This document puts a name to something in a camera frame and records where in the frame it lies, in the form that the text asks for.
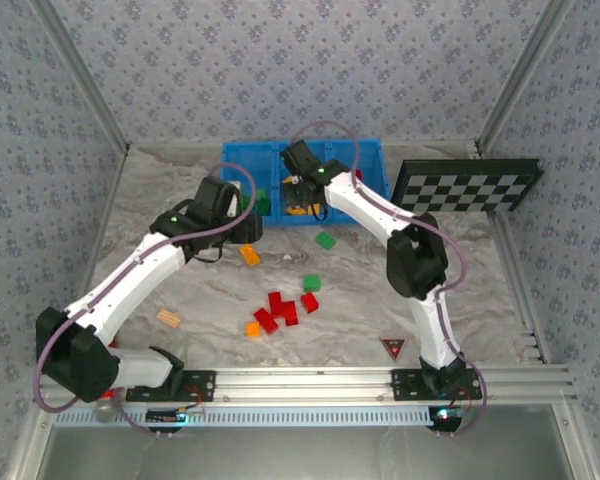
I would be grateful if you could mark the long green lego brick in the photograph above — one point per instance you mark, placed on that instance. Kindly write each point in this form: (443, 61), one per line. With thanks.
(263, 209)
(261, 196)
(246, 204)

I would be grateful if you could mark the translucent red lego brick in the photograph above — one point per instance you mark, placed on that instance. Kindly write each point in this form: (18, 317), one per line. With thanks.
(290, 314)

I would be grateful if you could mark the small orange lego brick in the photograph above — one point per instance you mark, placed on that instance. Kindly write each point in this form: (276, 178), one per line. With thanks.
(253, 329)

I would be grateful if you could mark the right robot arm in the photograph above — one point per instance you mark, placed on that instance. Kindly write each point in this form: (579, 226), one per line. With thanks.
(365, 205)

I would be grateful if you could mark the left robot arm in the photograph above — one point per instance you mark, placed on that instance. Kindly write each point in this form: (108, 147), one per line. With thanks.
(130, 285)

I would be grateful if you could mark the blue three-compartment plastic bin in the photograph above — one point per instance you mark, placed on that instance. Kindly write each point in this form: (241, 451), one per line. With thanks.
(340, 200)

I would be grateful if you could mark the small tan wooden block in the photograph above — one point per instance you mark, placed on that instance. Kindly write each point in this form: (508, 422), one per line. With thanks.
(168, 318)

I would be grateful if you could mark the black and grey checkerboard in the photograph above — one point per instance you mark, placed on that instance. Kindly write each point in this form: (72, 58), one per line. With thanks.
(470, 192)

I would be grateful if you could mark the black and red triangle marker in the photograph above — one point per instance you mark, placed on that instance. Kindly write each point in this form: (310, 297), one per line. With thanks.
(393, 346)

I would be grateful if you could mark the aluminium front leg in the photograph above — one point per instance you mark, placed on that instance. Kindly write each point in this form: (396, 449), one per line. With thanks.
(575, 445)
(30, 445)

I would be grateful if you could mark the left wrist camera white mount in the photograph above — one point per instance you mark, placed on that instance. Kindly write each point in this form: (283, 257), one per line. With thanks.
(236, 200)

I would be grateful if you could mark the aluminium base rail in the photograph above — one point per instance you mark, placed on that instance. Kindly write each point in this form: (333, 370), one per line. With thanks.
(305, 382)

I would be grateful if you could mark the aluminium corner post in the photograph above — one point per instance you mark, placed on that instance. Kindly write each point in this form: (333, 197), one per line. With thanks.
(522, 75)
(82, 75)

